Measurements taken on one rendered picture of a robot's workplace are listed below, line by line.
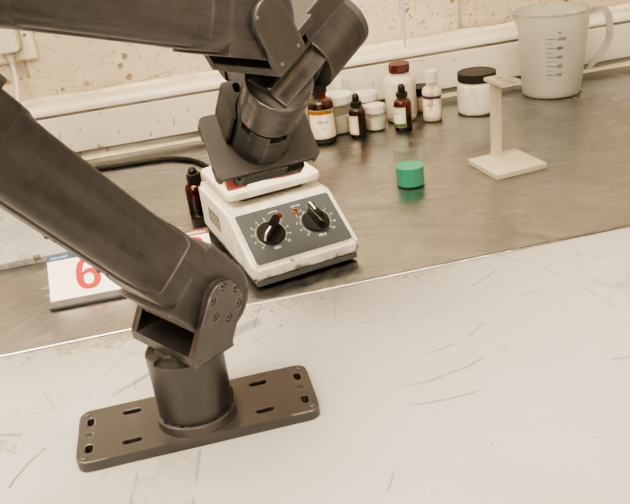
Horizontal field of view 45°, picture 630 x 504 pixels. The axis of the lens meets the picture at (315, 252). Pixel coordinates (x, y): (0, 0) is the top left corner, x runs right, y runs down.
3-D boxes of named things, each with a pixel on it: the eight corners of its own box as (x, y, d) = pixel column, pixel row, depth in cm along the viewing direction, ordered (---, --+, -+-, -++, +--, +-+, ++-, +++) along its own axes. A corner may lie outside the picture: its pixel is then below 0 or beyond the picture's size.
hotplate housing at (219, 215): (361, 259, 88) (355, 196, 85) (256, 292, 84) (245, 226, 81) (290, 201, 107) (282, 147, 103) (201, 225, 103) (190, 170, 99)
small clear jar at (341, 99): (354, 134, 131) (350, 97, 128) (321, 136, 132) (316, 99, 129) (357, 124, 136) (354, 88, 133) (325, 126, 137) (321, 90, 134)
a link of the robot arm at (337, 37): (315, 42, 72) (259, -74, 64) (388, 46, 66) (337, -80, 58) (243, 126, 68) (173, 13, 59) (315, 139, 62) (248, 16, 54)
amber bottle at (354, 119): (363, 132, 132) (359, 89, 128) (369, 136, 129) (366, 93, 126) (347, 135, 131) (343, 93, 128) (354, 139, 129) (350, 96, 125)
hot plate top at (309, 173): (322, 178, 91) (321, 171, 91) (228, 203, 87) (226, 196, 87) (285, 153, 101) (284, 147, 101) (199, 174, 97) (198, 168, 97)
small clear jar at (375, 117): (391, 126, 133) (389, 102, 131) (377, 133, 130) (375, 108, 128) (374, 124, 135) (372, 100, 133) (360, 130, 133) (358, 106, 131)
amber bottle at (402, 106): (405, 124, 133) (402, 80, 129) (416, 128, 130) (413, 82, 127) (391, 129, 131) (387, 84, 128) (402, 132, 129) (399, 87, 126)
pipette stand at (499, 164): (547, 168, 107) (549, 77, 101) (497, 180, 105) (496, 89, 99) (515, 152, 114) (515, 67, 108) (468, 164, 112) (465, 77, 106)
